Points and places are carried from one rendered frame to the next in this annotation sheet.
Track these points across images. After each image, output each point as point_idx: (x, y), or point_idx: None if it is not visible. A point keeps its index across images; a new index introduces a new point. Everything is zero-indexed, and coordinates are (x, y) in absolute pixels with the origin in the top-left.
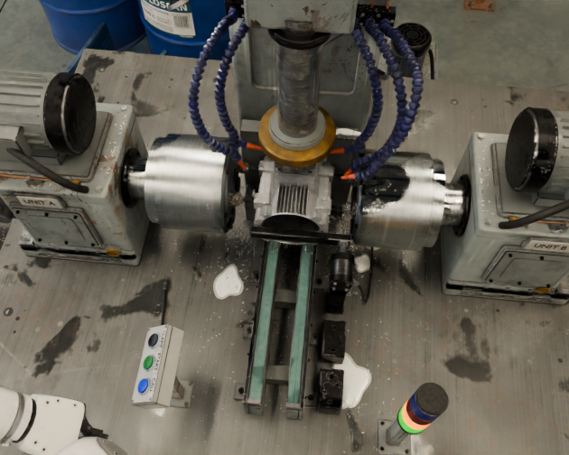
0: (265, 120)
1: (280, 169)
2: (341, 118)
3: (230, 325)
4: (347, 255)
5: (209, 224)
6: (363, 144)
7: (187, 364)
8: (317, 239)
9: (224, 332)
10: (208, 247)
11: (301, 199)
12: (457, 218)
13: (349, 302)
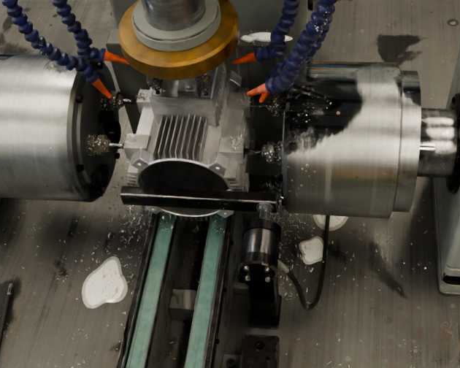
0: (129, 14)
1: (160, 92)
2: (266, 27)
3: (102, 347)
4: (267, 223)
5: (55, 182)
6: (284, 44)
7: None
8: (223, 202)
9: (91, 359)
10: (80, 234)
11: (194, 138)
12: (447, 160)
13: (290, 310)
